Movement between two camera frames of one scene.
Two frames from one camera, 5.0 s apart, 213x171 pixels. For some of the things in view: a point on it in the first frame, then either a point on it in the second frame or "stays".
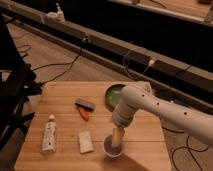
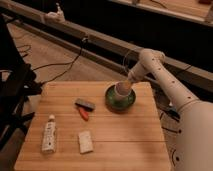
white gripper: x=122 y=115 -> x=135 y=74
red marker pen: x=84 y=113 stays
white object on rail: x=57 y=15 stays
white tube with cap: x=49 y=138 stays
